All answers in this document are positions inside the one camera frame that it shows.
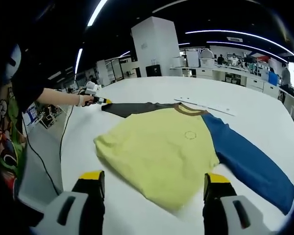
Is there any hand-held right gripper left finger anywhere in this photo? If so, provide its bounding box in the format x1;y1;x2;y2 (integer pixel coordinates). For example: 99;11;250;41
30;169;106;235

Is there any long ceiling light strip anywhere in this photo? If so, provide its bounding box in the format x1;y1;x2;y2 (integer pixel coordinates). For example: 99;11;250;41
185;29;294;65

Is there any black box by pillar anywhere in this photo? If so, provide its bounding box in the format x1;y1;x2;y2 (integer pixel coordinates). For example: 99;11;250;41
146;64;162;78

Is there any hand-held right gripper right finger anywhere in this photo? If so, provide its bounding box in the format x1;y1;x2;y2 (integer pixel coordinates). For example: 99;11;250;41
202;172;280;235

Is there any long white counter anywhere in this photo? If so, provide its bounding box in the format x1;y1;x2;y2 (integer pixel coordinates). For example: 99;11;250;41
170;65;294;100

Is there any pale blue face mask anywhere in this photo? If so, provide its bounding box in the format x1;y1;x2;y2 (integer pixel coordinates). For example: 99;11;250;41
4;44;23;79

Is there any white square pillar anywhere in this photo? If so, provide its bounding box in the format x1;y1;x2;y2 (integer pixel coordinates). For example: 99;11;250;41
131;16;181;78

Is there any person's left hand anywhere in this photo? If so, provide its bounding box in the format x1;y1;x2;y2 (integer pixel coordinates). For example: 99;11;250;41
83;94;95;107

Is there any blue plastic bin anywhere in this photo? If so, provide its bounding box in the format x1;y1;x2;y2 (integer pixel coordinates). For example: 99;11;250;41
268;72;280;86

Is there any short ceiling light strip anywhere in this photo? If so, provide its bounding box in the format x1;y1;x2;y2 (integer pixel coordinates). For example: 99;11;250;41
206;41;286;57

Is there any white shelf rack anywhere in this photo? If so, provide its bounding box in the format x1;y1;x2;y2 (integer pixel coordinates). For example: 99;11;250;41
95;58;125;86

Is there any white rounded machine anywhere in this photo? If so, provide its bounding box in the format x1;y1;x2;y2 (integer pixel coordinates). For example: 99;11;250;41
200;48;215;69

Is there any person's printed shirt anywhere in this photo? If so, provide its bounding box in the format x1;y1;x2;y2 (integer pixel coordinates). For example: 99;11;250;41
0;44;49;199

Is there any white template strip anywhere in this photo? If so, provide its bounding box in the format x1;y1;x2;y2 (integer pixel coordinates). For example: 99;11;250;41
173;97;237;117

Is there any yellow garment with contrast sleeves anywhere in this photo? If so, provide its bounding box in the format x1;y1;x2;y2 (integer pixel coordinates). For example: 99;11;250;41
93;101;294;216

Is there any black cable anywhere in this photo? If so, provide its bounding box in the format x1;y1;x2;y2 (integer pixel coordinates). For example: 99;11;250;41
59;104;89;192
21;110;60;196

